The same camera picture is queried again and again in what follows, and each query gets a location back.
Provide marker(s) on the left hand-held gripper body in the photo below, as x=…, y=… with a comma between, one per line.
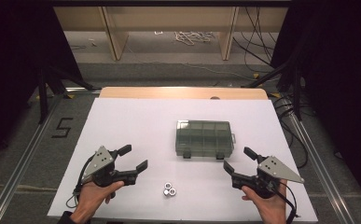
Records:
x=102, y=160

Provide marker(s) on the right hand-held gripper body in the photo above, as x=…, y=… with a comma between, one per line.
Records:
x=274, y=168

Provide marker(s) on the clear grey compartment box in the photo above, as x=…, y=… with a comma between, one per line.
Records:
x=204, y=138

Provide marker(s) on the person's right hand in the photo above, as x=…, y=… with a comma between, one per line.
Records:
x=271, y=207

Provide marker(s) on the person's left hand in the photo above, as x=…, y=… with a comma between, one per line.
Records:
x=91, y=199

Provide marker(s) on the black metal stand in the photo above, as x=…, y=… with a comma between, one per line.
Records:
x=43, y=93
x=296, y=90

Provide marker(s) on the black curtain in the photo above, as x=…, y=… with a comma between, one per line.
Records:
x=340, y=77
x=13, y=62

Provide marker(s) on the beige wooden shelf unit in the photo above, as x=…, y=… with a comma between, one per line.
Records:
x=169, y=18

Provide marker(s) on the aluminium floor rail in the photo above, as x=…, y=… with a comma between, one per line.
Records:
x=321, y=165
x=22, y=158

